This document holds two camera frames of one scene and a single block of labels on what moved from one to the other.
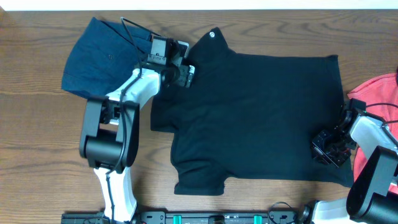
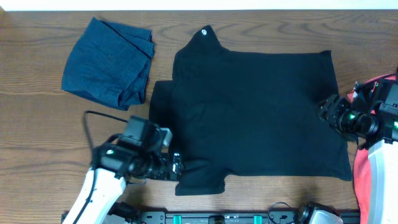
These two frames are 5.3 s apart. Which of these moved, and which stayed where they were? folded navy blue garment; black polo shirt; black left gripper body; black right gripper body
Moved: black right gripper body; black left gripper body
Stayed: folded navy blue garment; black polo shirt
